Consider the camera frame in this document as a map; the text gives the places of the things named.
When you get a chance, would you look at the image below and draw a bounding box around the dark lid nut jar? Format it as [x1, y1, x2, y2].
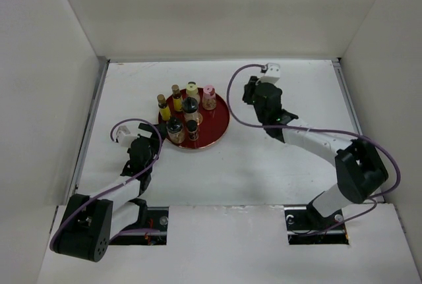
[166, 117, 185, 144]

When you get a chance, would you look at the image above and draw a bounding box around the pink lid spice jar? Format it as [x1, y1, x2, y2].
[202, 85, 217, 110]

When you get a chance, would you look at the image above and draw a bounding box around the yellow label bottle front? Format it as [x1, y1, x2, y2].
[157, 94, 171, 122]

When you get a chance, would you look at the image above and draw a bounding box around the yellow label bottle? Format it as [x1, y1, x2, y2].
[171, 84, 183, 113]
[157, 94, 171, 122]

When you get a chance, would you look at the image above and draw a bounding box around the black cap spice jar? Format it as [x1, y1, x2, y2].
[186, 120, 198, 141]

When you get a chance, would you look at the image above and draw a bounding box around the cream squeeze bottle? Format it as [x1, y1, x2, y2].
[185, 82, 201, 103]

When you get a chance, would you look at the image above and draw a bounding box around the black grinder top jar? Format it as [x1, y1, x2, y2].
[182, 97, 202, 125]

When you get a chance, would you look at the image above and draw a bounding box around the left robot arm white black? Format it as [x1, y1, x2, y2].
[49, 119, 167, 262]

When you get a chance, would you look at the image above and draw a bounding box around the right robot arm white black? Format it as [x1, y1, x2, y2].
[243, 76, 388, 229]

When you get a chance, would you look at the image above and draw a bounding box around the red round tray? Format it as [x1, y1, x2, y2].
[158, 87, 230, 150]

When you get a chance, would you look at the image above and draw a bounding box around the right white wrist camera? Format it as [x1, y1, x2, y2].
[259, 63, 281, 84]

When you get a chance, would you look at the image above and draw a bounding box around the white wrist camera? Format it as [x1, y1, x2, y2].
[114, 125, 138, 148]
[259, 63, 281, 84]

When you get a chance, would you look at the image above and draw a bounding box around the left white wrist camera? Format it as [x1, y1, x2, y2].
[114, 125, 138, 148]

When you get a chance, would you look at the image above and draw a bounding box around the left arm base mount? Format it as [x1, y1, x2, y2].
[110, 198, 169, 246]

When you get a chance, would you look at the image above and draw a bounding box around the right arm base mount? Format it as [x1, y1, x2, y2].
[284, 206, 349, 245]

